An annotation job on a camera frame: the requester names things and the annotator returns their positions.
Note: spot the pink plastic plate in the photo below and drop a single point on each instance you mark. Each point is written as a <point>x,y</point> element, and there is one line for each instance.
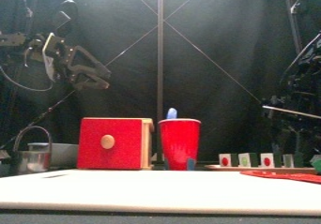
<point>216,168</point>

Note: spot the white flat metal bar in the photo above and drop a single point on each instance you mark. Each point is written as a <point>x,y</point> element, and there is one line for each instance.
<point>291,111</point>

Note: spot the white cutting board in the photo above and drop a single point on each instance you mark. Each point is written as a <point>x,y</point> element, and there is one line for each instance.
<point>158,190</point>

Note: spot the slanted dark frame pole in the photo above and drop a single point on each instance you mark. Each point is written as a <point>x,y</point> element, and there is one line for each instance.
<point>291,15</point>

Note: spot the light wooden toy box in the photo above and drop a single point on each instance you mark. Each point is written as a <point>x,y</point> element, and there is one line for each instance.
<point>147,143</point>

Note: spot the white sushi piece green centre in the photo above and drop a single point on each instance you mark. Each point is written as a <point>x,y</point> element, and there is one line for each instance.
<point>289,161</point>
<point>244,160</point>

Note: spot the grey vertical frame pole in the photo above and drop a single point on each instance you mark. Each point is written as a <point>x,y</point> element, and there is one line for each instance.
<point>159,62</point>

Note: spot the green toy food item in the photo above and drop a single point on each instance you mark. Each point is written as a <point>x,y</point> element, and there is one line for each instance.
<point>317,166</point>

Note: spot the grey plastic tub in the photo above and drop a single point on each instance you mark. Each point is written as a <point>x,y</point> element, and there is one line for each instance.
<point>63,154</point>

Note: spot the white sushi piece red centre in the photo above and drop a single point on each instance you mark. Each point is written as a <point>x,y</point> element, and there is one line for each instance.
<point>224,161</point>
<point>266,161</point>

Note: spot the red plastic cup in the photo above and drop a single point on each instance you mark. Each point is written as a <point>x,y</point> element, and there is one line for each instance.
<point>179,143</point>

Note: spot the red-fronted wooden drawer with knob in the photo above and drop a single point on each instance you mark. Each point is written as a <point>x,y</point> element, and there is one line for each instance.
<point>108,146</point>

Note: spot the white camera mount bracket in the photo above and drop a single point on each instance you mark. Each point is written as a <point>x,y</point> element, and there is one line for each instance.
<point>49,57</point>

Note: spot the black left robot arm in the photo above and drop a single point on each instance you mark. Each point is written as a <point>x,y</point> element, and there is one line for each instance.
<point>24,43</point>

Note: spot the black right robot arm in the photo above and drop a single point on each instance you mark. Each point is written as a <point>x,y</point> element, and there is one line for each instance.
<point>305,90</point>

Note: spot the blue plastic utensil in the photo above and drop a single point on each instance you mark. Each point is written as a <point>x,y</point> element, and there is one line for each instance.
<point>171,113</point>

